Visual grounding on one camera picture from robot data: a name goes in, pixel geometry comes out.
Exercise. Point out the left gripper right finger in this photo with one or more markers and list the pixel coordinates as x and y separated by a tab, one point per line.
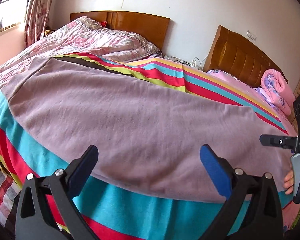
263	218

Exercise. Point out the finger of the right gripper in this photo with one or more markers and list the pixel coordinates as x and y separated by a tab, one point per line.
278	141

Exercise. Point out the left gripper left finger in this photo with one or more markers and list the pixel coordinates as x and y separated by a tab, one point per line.
34	218

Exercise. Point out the person right hand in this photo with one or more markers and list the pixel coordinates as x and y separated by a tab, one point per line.
289	182

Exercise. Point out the plaid bed sheet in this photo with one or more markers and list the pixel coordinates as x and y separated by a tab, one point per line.
9	198

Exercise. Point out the rolled pink floral comforter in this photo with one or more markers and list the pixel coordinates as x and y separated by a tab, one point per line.
278	91

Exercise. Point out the purple pillow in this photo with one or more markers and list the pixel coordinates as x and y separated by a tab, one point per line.
263	94

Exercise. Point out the rainbow striped blanket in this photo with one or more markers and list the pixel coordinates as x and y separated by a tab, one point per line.
117	213

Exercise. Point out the right wooden headboard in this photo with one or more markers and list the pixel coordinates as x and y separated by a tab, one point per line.
236	55

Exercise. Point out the wooden headboard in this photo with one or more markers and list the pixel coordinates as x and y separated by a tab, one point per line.
236	55
152	27

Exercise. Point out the white power strip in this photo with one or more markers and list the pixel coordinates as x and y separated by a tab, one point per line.
196	63

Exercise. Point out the nightstand with floral cloth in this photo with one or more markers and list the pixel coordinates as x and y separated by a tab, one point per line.
177	60

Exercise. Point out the left wooden headboard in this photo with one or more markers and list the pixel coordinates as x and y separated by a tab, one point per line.
152	27

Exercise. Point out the pink floral quilt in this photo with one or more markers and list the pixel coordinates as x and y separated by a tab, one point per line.
82	35

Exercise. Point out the window with grille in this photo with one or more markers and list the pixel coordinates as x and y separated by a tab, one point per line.
12	13

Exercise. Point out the floral pink curtain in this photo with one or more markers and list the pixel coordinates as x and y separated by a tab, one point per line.
37	18

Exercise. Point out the white wall socket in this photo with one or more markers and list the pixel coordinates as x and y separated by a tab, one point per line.
251	36

